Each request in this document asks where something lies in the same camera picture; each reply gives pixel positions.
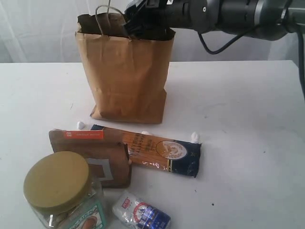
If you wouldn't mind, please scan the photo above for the white backdrop curtain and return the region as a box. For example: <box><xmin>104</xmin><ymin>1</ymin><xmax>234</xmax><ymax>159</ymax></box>
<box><xmin>0</xmin><ymin>0</ymin><xmax>298</xmax><ymax>62</ymax></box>

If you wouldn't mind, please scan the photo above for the brown paper pouch orange label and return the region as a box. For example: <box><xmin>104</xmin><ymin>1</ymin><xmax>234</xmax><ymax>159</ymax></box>
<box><xmin>49</xmin><ymin>129</ymin><xmax>132</xmax><ymax>188</ymax></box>

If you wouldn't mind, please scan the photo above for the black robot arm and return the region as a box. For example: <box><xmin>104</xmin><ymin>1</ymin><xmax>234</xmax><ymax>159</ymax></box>
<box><xmin>124</xmin><ymin>0</ymin><xmax>305</xmax><ymax>41</ymax></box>

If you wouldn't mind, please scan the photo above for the clear jar with gold lid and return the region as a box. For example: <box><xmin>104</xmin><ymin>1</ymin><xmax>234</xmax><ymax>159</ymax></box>
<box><xmin>23</xmin><ymin>151</ymin><xmax>108</xmax><ymax>229</ymax></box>

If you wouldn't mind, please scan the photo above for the white blue sugar packet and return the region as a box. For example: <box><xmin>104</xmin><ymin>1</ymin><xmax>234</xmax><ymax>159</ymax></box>
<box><xmin>112</xmin><ymin>191</ymin><xmax>171</xmax><ymax>229</ymax></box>

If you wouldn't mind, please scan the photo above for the small white foam piece right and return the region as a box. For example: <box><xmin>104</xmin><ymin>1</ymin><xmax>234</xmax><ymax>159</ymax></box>
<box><xmin>191</xmin><ymin>132</ymin><xmax>200</xmax><ymax>144</ymax></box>

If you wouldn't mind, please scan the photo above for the brown paper bag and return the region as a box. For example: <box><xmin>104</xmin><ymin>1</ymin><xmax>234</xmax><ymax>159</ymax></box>
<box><xmin>75</xmin><ymin>11</ymin><xmax>175</xmax><ymax>124</ymax></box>

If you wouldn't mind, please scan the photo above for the small white foam piece left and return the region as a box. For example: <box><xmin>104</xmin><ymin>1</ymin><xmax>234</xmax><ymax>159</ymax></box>
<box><xmin>77</xmin><ymin>121</ymin><xmax>85</xmax><ymax>130</ymax></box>

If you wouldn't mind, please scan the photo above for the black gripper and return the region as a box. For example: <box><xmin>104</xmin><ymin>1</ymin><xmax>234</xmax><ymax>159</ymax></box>
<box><xmin>123</xmin><ymin>0</ymin><xmax>198</xmax><ymax>37</ymax></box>

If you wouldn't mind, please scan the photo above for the spaghetti packet blue and orange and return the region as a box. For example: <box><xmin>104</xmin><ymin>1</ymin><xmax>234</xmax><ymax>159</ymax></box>
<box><xmin>91</xmin><ymin>125</ymin><xmax>202</xmax><ymax>177</ymax></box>

